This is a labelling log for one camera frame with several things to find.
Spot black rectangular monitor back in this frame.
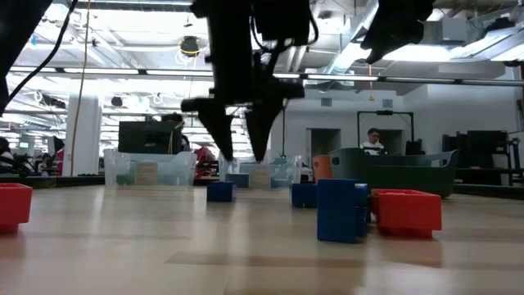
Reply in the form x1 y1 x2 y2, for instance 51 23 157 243
117 120 184 156

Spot black metal frame stand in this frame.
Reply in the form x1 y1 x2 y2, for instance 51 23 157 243
356 109 415 156

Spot yellow hanging cable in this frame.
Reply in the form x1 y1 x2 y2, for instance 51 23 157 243
70 0 92 177

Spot orange rectangular toy brick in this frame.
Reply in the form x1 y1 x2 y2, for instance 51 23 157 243
369 188 444 240
0 182 34 235

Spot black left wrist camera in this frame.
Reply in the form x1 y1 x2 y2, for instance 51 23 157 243
252 0 320 47

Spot teal plastic bin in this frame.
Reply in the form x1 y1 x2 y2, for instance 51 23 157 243
328 147 460 199

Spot black round ceiling fixture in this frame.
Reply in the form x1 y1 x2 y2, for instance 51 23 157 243
178 35 201 58

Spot black aluminium table frame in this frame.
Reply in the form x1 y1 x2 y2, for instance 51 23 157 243
0 174 524 201

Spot red rounded object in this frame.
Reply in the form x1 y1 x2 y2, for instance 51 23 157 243
193 146 220 179

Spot orange plastic bin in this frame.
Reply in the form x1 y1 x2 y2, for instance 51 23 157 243
312 154 335 184

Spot clear plastic bin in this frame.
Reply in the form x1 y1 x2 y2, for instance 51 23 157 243
219 154 305 189
102 147 198 188

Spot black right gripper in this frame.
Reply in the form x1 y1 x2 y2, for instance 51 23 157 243
359 0 435 66

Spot black equipment rack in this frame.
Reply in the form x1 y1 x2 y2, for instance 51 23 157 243
440 129 524 186

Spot person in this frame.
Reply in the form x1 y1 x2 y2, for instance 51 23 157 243
359 127 388 156
0 137 20 176

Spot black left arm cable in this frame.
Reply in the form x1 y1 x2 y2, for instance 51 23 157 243
6 0 79 106

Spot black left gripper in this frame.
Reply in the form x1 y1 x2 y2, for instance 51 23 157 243
181 0 306 162

